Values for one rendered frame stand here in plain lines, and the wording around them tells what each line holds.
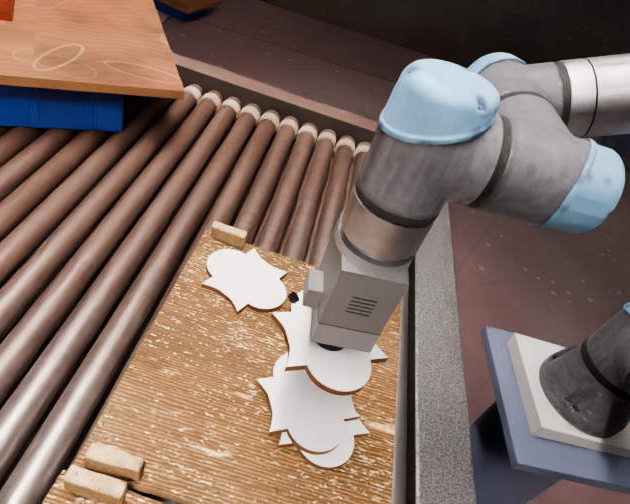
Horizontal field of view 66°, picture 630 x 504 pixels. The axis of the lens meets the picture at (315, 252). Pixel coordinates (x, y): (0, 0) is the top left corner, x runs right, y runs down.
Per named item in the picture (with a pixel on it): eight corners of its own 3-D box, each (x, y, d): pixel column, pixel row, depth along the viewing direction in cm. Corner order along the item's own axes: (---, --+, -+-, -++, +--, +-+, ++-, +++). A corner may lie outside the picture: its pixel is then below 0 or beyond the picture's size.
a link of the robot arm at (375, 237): (355, 215, 38) (352, 160, 44) (338, 257, 41) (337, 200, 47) (443, 237, 39) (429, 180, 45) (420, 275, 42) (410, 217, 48)
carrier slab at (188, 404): (398, 299, 84) (401, 293, 83) (384, 564, 53) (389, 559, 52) (204, 236, 82) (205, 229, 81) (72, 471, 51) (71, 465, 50)
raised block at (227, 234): (245, 243, 82) (248, 230, 80) (242, 250, 80) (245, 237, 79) (211, 231, 81) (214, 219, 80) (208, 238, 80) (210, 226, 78)
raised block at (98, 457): (145, 467, 52) (146, 456, 50) (138, 484, 51) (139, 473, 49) (91, 451, 52) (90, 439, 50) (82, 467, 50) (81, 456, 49)
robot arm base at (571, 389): (599, 366, 90) (638, 335, 84) (635, 445, 79) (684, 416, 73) (528, 349, 87) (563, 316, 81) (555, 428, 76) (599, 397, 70)
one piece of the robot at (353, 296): (322, 170, 45) (283, 286, 56) (320, 231, 39) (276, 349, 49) (420, 194, 47) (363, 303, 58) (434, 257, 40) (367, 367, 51)
